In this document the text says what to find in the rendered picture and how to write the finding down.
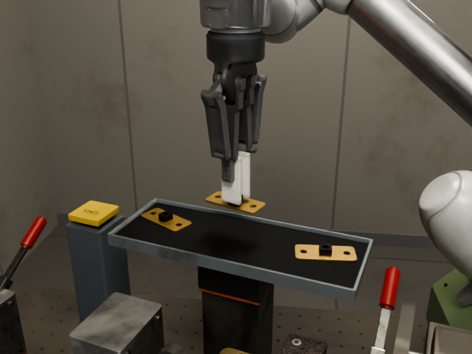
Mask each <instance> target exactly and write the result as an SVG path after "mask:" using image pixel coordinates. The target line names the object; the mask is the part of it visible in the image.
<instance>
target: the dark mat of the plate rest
mask: <svg viewBox="0 0 472 354"><path fill-rule="evenodd" d="M155 208H160V209H163V210H165V211H169V212H171V213H172V214H174V215H176V216H179V217H181V218H184V219H185V220H188V221H190V222H191V223H192V225H191V226H189V227H187V228H185V229H183V230H181V231H179V232H171V231H170V230H167V229H165V228H163V227H161V226H159V225H156V224H154V223H152V222H150V221H147V220H145V219H144V218H141V215H139V216H138V217H136V218H135V219H133V220H132V221H131V222H130V223H129V224H127V225H126V226H124V227H123V228H122V229H121V230H120V231H118V232H117V233H115V235H120V236H123V237H129V238H132V239H136V240H141V241H145V242H151V243H154V244H160V245H163V246H167V247H172V248H176V249H182V250H185V251H191V252H194V253H198V254H203V255H207V256H213V257H216V258H221V259H225V260H229V261H234V262H238V263H243V264H247V265H250V266H256V267H260V268H265V269H269V270H274V271H277V272H281V273H286V274H290V275H295V276H299V277H304V278H308V279H312V280H317V281H321V282H326V283H330V284H335V285H339V286H342V287H348V288H351V289H352V288H353V287H354V285H355V282H356V279H357V277H358V273H359V271H360V268H361V265H362V262H363V259H364V257H365V254H366V251H367V248H368V245H369V244H368V243H364V242H357V241H353V240H347V239H343V238H338V237H332V236H328V235H321V234H317V233H313V232H306V231H302V230H295V229H291V228H285V227H281V226H277V225H270V224H266V223H259V222H256V221H248V220H244V219H241V218H234V217H230V216H223V215H219V214H213V213H209V212H204V211H198V210H194V209H187V208H183V207H179V206H172V205H168V204H161V203H157V202H156V203H154V204H153V205H152V206H151V207H150V208H148V209H147V210H145V211H144V212H143V213H142V214H144V213H145V212H148V211H150V210H152V209H155ZM297 244H307V245H319V244H331V245H332V246H346V247H353V248H354V250H355V254H356V257H357V261H356V262H334V261H300V260H297V259H296V257H295V245H297Z"/></svg>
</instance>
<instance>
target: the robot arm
mask: <svg viewBox="0 0 472 354"><path fill-rule="evenodd" d="M199 2H200V23H201V25H202V26H203V27H206V28H211V30H209V31H208V33H207V34H206V56H207V58H208V60H210V61H211V62H212V63H213V64H214V66H215V68H214V75H213V84H212V86H211V88H210V89H209V90H206V89H202V91H201V93H200V96H201V99H202V102H203V103H204V106H205V112H206V122H207V128H208V133H209V143H210V149H211V156H212V157H215V158H219V159H221V162H222V200H223V201H224V202H229V203H232V204H236V205H240V204H241V203H242V195H243V198H245V199H249V198H250V153H256V151H257V147H253V144H258V140H259V133H260V125H261V112H262V104H263V92H264V89H265V86H266V81H267V76H266V75H262V74H258V73H257V66H256V63H258V62H261V61H262V60H263V59H264V58H265V41H267V42H268V43H272V44H282V43H284V42H287V41H289V40H290V39H292V38H293V37H294V36H295V35H296V33H297V32H298V31H301V30H302V29H303V28H304V27H305V26H306V25H307V24H309V23H310V22H311V21H312V20H314V19H315V18H316V17H317V16H318V15H319V14H320V13H321V12H322V11H323V10H324V9H325V8H327V9H328V10H330V11H333V12H335V13H338V14H339V15H349V16H350V17H351V18H352V19H353V20H354V21H356V23H357V24H359V26H361V27H362V28H363V29H364V30H365V31H366V32H367V33H368V34H370V35H371V36H372V37H373V38H374V39H375V40H376V41H378V42H379V43H380V44H381V45H382V46H383V47H384V48H385V49H386V50H387V51H388V52H389V53H390V54H391V55H393V56H394V57H395V58H396V59H397V60H398V61H400V62H401V63H402V64H403V65H404V66H405V67H406V68H407V69H408V70H409V71H410V72H411V73H412V74H413V75H415V76H416V77H417V78H418V79H419V80H420V81H421V82H423V83H424V84H425V85H426V86H427V87H428V88H429V89H430V90H432V92H434V94H436V95H437V96H438V97H439V98H440V99H441V100H442V101H443V102H444V103H446V104H447V105H448V106H449V107H450V108H451V109H452V110H454V111H455V112H456V113H457V114H458V115H459V116H460V117H461V118H462V119H463V120H464V121H465V122H466V123H468V124H469V125H470V126H471V127H472V56H471V55H470V54H469V53H468V52H467V51H465V50H464V49H463V48H462V47H461V46H460V45H459V44H458V43H457V42H455V41H454V40H453V39H452V38H451V37H449V36H448V35H447V34H446V33H445V32H444V31H442V30H441V29H440V28H439V27H438V26H437V25H436V24H435V23H434V22H433V21H432V20H431V19H430V18H429V17H428V16H426V15H425V14H424V13H423V12H422V11H420V10H419V9H418V8H417V7H416V6H415V5H414V4H413V3H412V2H411V1H409V0H199ZM419 215H420V218H421V222H422V224H423V226H424V229H425V231H426V232H427V234H428V236H429V237H430V239H431V241H432V243H433V244H434V245H435V247H436V248H437V249H438V250H439V252H440V253H441V254H442V255H443V256H444V257H445V258H446V259H447V260H448V261H449V262H450V263H451V264H452V265H453V266H454V267H455V268H456V269H457V270H458V271H460V272H461V273H462V274H463V275H465V276H466V277H467V278H468V279H470V281H471V282H470V283H469V284H467V285H466V286H465V287H464V288H463V289H462V290H461V291H460V292H459V293H458V294H457V295H456V298H457V300H459V303H460V304H461V305H462V306H468V305H470V304H472V172H471V171H467V170H461V171H451V172H449V173H446V174H444V175H441V176H439V177H437V178H436V179H434V180H433V181H432V182H430V183H429V184H428V185H427V187H426V188H425V189H424V191H423V192H422V194H421V196H420V199H419Z"/></svg>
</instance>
